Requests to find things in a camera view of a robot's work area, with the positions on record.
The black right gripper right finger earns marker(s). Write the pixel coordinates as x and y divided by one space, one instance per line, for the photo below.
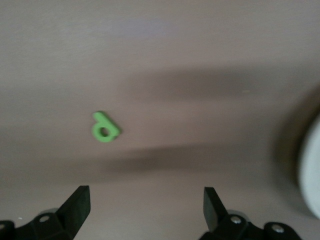
225 227

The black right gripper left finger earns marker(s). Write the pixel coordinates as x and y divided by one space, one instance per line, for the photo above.
62 225

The beige round plate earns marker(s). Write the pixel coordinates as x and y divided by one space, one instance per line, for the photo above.
312 170

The green foam letter p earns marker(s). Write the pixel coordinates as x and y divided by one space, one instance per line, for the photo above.
107 122

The brown table mat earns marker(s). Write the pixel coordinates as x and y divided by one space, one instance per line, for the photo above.
150 50

